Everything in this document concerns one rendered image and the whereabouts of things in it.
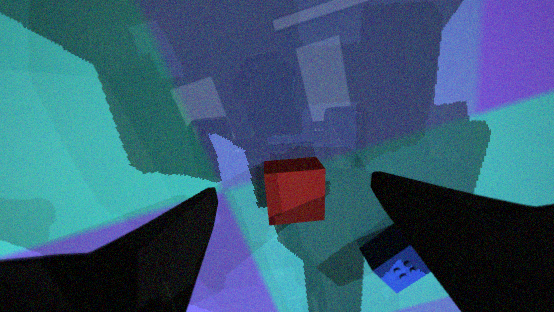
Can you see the red block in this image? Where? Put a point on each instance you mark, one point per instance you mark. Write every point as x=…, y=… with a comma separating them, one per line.
x=295, y=190

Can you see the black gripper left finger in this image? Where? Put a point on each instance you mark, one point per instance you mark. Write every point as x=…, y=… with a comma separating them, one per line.
x=151, y=269

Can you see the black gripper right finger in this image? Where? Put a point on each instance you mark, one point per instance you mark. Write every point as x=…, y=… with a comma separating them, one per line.
x=489, y=255

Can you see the blue studded block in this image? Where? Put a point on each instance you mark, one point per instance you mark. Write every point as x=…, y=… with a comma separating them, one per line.
x=392, y=258

